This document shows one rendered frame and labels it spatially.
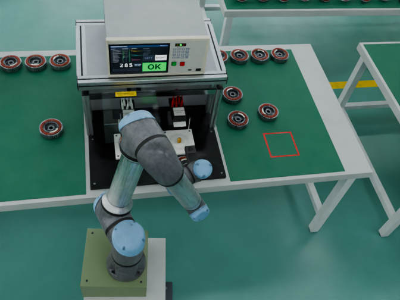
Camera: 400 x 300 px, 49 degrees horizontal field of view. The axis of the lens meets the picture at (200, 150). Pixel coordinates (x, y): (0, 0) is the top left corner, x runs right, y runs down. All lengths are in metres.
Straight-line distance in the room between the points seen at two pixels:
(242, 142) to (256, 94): 0.38
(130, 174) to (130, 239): 0.25
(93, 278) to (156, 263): 0.29
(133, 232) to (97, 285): 0.27
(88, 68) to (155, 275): 0.95
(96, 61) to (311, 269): 1.77
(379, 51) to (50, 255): 2.43
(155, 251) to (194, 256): 0.85
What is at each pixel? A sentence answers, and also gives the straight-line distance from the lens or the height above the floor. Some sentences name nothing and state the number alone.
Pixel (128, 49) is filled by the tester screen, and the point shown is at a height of 1.27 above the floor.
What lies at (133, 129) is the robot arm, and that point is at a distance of 1.37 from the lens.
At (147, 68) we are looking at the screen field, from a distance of 2.00.
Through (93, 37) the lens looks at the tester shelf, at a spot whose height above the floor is 1.11.
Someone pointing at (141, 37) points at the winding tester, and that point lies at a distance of 1.91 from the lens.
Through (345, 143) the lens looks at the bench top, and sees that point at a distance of 2.51.
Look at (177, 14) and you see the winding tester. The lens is 2.05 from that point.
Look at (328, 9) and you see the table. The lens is 3.40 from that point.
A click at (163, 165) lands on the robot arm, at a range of 1.32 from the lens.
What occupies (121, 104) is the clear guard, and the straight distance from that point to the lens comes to 1.98.
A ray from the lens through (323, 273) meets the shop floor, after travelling 2.92.
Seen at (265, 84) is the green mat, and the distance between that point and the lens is 2.64.
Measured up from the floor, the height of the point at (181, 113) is 0.92.
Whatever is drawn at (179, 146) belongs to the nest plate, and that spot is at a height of 0.78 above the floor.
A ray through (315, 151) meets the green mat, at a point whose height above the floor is 0.75.
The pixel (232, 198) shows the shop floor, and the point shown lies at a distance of 3.00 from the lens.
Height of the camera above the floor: 2.52
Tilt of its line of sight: 52 degrees down
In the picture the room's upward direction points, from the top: 11 degrees clockwise
